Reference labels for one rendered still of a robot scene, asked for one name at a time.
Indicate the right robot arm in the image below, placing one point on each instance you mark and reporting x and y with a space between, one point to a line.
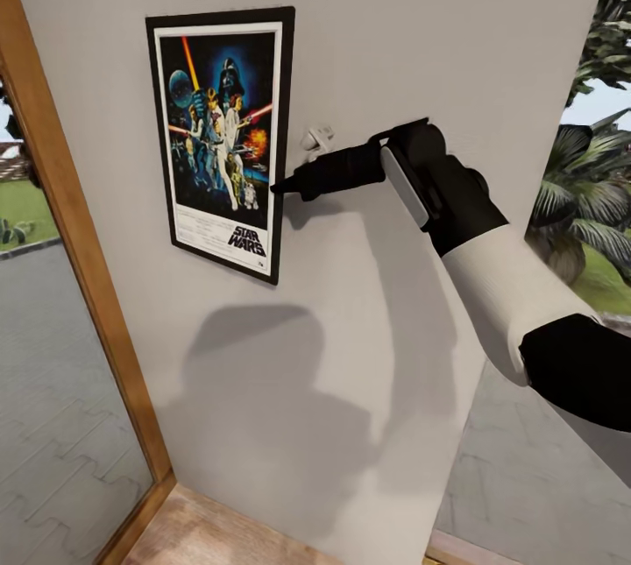
536 331

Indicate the fixed window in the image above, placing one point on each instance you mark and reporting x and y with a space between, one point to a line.
524 487

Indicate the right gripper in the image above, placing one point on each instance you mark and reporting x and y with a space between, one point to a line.
329 173

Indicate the door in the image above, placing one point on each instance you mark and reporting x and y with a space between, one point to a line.
83 465

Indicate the poster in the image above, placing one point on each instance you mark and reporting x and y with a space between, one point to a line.
222 87

